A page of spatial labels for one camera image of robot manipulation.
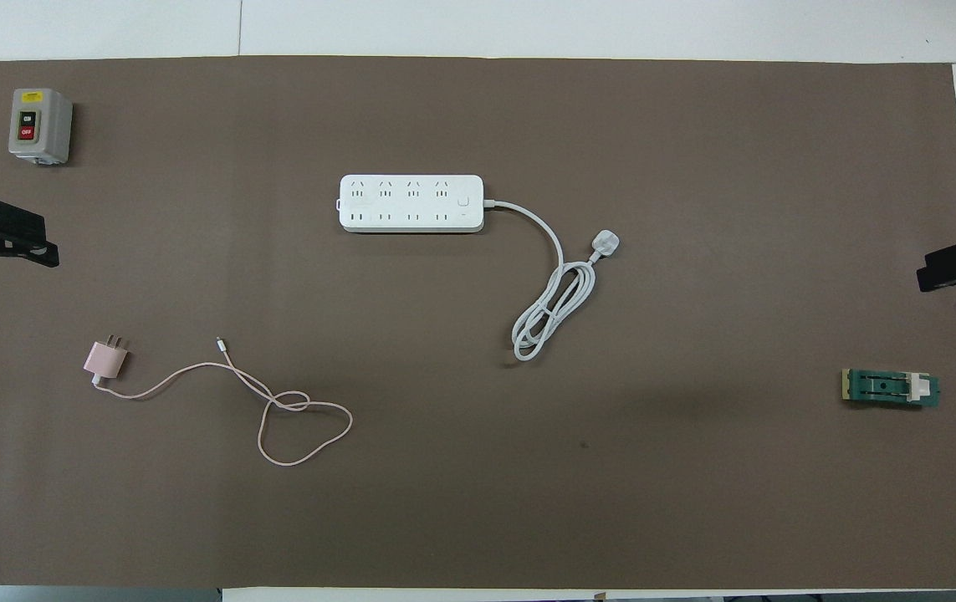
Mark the pink charger adapter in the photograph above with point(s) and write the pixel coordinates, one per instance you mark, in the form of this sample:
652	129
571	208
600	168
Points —
105	361

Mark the brown paper table mat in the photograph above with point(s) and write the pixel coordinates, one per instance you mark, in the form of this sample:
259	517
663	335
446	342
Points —
478	502

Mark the grey on-off switch box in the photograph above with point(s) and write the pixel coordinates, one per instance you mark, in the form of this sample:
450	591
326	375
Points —
40	125

